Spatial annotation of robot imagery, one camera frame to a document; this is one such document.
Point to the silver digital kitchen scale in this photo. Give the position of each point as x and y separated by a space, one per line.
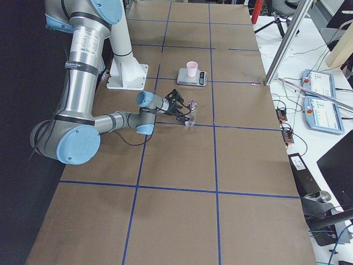
200 79

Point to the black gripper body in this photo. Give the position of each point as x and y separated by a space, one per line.
173 108

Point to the lower blue teach pendant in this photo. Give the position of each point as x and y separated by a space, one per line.
322 115

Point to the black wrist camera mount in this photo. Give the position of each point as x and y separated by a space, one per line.
174 96

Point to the upper blue teach pendant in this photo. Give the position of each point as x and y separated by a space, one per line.
320 82

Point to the wooden beam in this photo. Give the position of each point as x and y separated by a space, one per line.
343 49

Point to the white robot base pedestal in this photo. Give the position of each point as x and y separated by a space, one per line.
126 72

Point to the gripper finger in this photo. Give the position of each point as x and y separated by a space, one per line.
182 118
185 106

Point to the orange black connector strip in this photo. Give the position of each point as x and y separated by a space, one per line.
286 129

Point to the blue teach pendant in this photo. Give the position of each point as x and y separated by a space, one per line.
320 82
322 115

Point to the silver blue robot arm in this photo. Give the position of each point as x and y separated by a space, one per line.
72 135

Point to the black bar with clamp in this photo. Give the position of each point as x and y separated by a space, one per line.
319 212

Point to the aluminium frame post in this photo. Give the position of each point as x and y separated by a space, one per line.
299 15

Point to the black monitor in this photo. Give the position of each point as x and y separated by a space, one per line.
336 168

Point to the red cylinder tube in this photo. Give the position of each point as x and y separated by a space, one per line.
256 11

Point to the clear glass sauce bottle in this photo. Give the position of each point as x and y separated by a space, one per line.
191 116

